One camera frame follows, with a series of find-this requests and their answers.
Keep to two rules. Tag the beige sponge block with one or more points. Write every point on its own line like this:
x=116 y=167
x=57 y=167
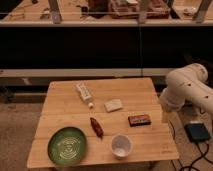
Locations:
x=113 y=105

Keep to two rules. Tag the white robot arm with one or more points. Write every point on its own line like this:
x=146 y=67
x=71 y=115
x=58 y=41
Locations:
x=187 y=84

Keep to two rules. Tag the white plastic bottle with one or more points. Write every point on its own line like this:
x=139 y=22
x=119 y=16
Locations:
x=84 y=94

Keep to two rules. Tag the wooden folding table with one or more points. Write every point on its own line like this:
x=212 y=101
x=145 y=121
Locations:
x=63 y=108

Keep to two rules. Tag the white paper cup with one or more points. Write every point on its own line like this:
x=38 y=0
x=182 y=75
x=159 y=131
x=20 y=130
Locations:
x=121 y=146

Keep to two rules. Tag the green ceramic plate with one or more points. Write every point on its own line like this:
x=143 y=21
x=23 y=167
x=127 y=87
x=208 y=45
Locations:
x=67 y=147

